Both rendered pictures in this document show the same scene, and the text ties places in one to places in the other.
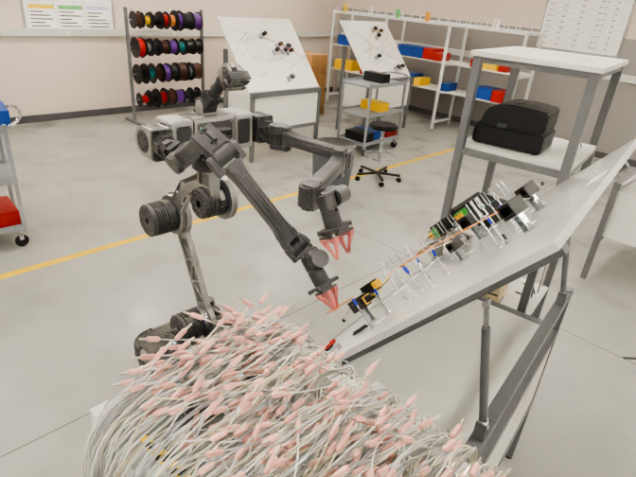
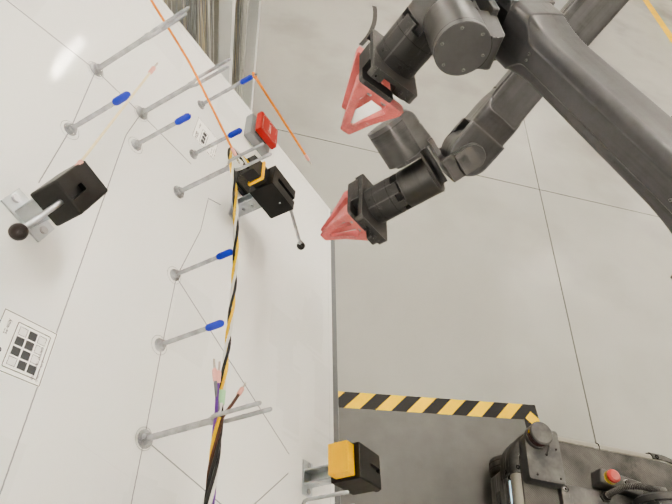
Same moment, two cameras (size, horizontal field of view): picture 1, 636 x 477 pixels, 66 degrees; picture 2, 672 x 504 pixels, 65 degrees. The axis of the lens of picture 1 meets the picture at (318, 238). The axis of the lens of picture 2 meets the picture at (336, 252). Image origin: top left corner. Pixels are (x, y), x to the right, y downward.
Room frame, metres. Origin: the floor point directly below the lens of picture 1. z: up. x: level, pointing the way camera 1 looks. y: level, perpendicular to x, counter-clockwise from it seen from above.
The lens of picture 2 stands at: (1.77, -0.50, 1.68)
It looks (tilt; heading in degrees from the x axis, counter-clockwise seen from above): 48 degrees down; 131
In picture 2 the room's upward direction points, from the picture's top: 16 degrees clockwise
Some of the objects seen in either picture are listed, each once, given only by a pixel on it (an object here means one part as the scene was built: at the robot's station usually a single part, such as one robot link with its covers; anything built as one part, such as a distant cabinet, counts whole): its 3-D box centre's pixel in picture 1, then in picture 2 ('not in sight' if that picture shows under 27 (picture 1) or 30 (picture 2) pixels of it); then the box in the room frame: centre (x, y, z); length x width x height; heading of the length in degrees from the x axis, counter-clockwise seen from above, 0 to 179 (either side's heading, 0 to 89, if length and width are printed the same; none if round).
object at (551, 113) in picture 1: (516, 123); not in sight; (2.24, -0.84, 1.56); 0.30 x 0.23 x 0.19; 56
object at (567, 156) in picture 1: (502, 245); not in sight; (2.29, -0.95, 0.93); 0.60 x 0.50 x 1.85; 145
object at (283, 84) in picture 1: (271, 88); not in sight; (6.70, 0.79, 0.83); 1.18 x 0.72 x 1.65; 137
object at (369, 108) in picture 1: (374, 111); not in sight; (7.22, -0.65, 0.54); 0.99 x 0.50 x 1.08; 140
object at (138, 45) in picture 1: (167, 66); not in sight; (7.91, 2.53, 0.81); 1.29 x 0.55 x 1.62; 138
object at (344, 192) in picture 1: (325, 196); (476, 29); (1.45, -0.01, 1.44); 0.12 x 0.12 x 0.09; 58
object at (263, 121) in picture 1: (269, 131); not in sight; (2.16, 0.26, 1.45); 0.09 x 0.08 x 0.12; 137
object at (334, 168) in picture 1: (325, 176); (609, 112); (1.62, -0.01, 1.45); 0.43 x 0.06 x 0.11; 164
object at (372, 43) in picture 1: (374, 78); not in sight; (8.44, -0.69, 0.83); 1.18 x 0.72 x 1.65; 139
